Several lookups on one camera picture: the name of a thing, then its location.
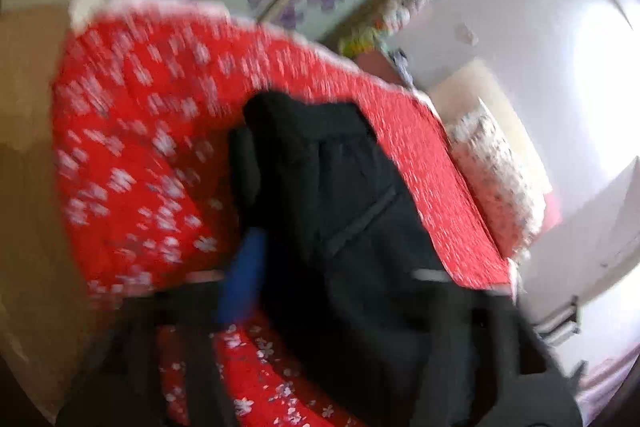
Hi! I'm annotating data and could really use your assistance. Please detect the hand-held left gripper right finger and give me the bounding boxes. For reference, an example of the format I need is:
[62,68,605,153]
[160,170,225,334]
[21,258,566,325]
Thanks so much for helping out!
[425,287,583,427]

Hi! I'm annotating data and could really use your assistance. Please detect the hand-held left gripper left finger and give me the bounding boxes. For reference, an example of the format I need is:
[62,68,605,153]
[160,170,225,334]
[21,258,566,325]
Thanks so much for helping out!
[56,228,268,427]

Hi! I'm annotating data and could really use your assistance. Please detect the black pants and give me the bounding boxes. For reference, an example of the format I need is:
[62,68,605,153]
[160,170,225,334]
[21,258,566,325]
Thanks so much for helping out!
[227,91,521,427]

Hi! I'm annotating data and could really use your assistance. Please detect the red floral bed sheet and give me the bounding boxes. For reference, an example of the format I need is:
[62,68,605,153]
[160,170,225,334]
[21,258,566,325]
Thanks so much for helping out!
[50,0,516,427]

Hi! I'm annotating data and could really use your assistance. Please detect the white floral pillow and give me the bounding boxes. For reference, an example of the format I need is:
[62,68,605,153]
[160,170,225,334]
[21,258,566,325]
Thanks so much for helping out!
[445,99,548,258]

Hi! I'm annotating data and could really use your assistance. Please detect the wooden headboard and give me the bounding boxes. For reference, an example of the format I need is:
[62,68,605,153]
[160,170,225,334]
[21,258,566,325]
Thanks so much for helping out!
[430,59,556,198]

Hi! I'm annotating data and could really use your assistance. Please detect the colourful items on headboard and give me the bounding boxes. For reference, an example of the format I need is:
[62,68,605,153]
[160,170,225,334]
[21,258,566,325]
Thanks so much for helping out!
[340,0,446,58]

